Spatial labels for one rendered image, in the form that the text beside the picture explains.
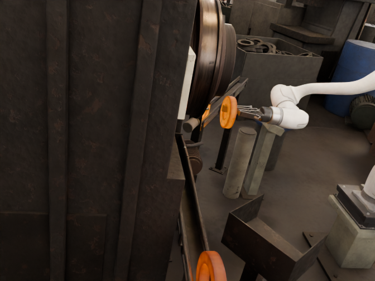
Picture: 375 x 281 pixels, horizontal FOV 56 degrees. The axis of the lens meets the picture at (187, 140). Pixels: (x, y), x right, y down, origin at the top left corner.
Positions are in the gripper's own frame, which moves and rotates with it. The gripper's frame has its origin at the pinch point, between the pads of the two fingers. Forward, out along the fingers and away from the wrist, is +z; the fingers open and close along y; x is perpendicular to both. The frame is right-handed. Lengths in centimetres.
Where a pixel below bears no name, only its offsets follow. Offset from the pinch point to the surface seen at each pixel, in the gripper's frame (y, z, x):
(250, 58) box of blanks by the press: 176, -71, -12
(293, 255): -68, -13, -25
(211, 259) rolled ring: -88, 26, -8
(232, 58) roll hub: -31.1, 15.8, 31.1
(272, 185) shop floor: 60, -74, -81
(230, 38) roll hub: -27.2, 17.3, 36.9
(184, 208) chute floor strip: -50, 24, -22
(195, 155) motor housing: 7.0, 8.8, -31.4
